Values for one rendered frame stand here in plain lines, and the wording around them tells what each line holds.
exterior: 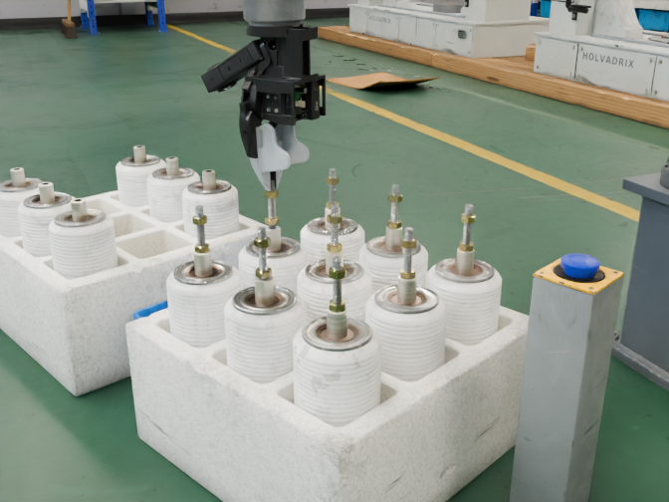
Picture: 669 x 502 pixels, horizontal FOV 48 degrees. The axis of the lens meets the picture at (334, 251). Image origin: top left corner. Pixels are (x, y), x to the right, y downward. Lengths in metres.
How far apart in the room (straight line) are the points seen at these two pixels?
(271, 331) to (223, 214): 0.47
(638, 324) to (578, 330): 0.49
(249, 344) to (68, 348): 0.40
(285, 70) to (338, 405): 0.41
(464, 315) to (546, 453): 0.19
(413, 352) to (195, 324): 0.27
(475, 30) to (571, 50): 0.78
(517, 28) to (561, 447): 3.67
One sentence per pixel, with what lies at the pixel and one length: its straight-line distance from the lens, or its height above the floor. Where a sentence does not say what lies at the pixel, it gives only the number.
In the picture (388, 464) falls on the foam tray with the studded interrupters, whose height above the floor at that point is 0.12.
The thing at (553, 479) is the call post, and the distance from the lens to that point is 0.93.
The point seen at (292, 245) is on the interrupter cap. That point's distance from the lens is 1.04.
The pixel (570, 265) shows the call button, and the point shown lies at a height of 0.33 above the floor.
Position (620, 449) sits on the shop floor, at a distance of 1.13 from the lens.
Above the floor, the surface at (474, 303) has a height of 0.23.
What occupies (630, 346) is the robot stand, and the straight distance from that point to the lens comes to 1.34.
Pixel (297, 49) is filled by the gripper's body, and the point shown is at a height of 0.52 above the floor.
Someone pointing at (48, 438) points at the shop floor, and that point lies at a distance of 1.15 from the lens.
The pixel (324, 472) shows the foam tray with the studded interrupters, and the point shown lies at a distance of 0.79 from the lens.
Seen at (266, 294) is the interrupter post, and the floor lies 0.26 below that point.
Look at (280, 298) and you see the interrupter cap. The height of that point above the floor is 0.25.
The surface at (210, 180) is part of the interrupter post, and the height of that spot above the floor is 0.27.
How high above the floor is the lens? 0.64
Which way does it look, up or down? 22 degrees down
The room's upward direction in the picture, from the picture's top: straight up
